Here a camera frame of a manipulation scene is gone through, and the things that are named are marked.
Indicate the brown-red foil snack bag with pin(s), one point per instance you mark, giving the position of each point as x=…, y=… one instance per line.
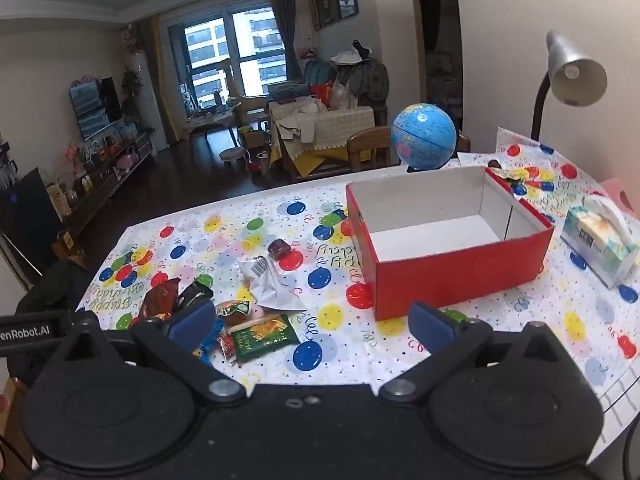
x=160, y=300

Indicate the white snack packet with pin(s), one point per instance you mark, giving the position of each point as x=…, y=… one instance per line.
x=265, y=285

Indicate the white tower air conditioner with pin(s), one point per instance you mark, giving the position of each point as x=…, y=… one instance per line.
x=147, y=100

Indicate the grey desk lamp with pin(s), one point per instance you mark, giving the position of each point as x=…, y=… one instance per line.
x=575, y=70

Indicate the small wooden table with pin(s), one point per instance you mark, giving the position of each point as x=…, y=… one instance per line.
x=210, y=120

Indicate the balloon print tablecloth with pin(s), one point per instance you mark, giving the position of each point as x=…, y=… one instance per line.
x=325, y=315

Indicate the floral tissue box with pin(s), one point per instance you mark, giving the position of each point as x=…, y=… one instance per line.
x=595, y=240

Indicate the potted plant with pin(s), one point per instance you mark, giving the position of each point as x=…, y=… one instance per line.
x=131, y=85

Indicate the sofa with cream cover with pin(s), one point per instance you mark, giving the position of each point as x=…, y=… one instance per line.
x=330, y=130

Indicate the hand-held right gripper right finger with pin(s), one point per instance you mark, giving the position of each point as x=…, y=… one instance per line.
x=430, y=325

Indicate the wooden television cabinet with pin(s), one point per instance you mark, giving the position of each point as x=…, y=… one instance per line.
x=100, y=185

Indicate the wooden chair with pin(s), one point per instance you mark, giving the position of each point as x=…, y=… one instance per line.
x=367, y=147

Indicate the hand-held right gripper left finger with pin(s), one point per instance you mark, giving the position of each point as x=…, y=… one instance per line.
x=192, y=320

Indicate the blue snack packet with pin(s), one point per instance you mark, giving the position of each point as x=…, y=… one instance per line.
x=207, y=352

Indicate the television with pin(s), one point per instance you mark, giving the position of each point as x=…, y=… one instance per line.
x=95, y=107

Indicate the small brown object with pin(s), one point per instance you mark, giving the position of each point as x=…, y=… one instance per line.
x=494, y=164

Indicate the dark red candy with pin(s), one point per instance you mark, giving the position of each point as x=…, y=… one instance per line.
x=278, y=248

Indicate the orange jelly packet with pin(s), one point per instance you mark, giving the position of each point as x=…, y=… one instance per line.
x=234, y=310

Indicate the black cabinet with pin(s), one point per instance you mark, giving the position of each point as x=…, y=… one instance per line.
x=25, y=210

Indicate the small red candy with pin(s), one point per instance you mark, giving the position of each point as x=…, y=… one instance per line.
x=226, y=347

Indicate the round stool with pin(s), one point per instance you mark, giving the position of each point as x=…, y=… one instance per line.
x=231, y=153

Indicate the grey curtain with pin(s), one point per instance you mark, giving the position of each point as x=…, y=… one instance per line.
x=285, y=25

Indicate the green snack packet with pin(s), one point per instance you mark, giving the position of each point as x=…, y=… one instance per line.
x=262, y=340

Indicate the pile of clothes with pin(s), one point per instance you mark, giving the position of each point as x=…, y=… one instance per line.
x=365, y=80

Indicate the blue globe on black stand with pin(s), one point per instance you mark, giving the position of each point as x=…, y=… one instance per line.
x=422, y=135

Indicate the pink paper sheet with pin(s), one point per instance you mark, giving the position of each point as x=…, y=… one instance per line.
x=615, y=189

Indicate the yellow curtain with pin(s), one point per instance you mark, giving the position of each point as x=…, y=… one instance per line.
x=162, y=75

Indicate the red cardboard box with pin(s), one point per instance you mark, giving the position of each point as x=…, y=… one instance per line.
x=450, y=280

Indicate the yellow-green snack strip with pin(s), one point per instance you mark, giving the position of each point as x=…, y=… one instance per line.
x=515, y=175

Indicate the black snack packet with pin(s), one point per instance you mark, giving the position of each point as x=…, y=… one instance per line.
x=192, y=294

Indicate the black jacket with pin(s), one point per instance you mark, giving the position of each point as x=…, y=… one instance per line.
x=50, y=285

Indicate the large window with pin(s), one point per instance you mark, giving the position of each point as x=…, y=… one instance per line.
x=250, y=40

